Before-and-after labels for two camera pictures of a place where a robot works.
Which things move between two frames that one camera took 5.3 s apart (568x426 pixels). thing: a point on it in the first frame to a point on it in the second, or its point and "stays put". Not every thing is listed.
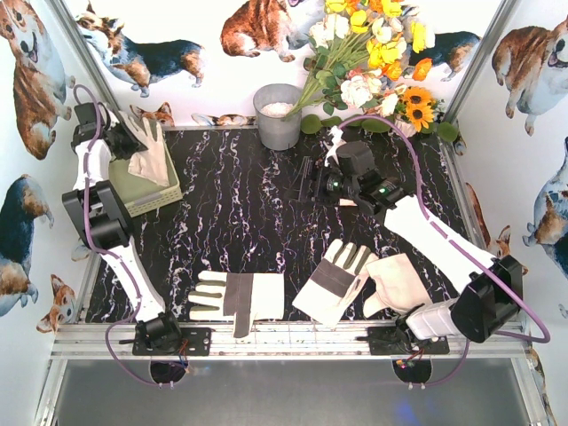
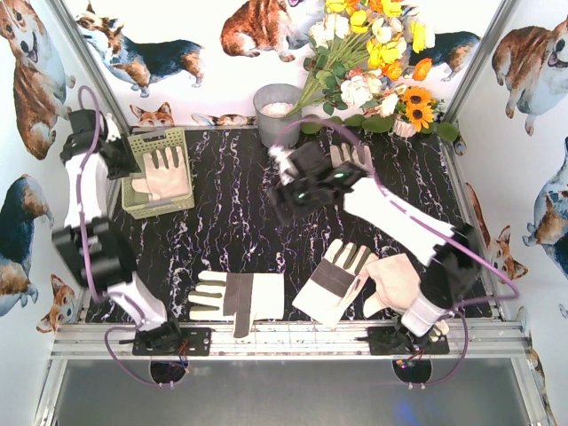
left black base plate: x=194 y=342 stays put
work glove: x=237 y=296 stays put
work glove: x=150 y=161 to x=164 y=181
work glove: x=327 y=291 stays put
